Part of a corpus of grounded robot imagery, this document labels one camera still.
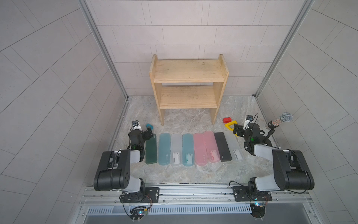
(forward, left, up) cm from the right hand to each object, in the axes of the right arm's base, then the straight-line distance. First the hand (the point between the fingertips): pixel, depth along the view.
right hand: (241, 123), depth 94 cm
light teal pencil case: (-13, +52, -4) cm, 54 cm away
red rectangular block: (+7, +7, -5) cm, 11 cm away
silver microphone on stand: (-13, -11, +23) cm, 29 cm away
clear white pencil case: (-16, +8, -4) cm, 18 cm away
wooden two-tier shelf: (+36, +31, +7) cm, 48 cm away
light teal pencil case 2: (-15, +37, -4) cm, 40 cm away
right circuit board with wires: (-46, +4, -9) cm, 48 cm away
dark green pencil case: (-14, +60, -2) cm, 62 cm away
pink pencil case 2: (-17, +22, -3) cm, 28 cm away
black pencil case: (-19, +15, -5) cm, 25 cm away
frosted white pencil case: (-14, +45, -4) cm, 47 cm away
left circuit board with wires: (-45, +63, -2) cm, 77 cm away
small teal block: (+6, +64, -5) cm, 65 cm away
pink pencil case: (-18, +29, -4) cm, 35 cm away
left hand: (+2, +66, +2) cm, 66 cm away
